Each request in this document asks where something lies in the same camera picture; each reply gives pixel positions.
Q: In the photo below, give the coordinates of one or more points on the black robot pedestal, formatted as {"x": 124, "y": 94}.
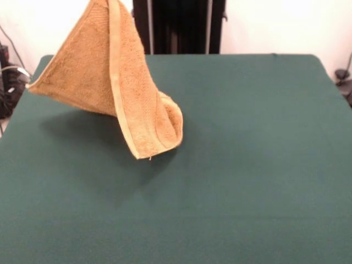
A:
{"x": 178, "y": 27}

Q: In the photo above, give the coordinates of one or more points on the dark green table cloth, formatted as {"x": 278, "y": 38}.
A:
{"x": 247, "y": 165}

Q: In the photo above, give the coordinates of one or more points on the black floor object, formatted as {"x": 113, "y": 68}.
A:
{"x": 348, "y": 96}

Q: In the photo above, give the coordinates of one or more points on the small black round object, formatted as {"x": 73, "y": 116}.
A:
{"x": 341, "y": 74}

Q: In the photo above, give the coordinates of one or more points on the black power strip red switch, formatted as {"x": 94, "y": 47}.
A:
{"x": 4, "y": 52}

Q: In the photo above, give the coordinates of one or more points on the tan terry towel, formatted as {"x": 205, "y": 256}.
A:
{"x": 88, "y": 68}

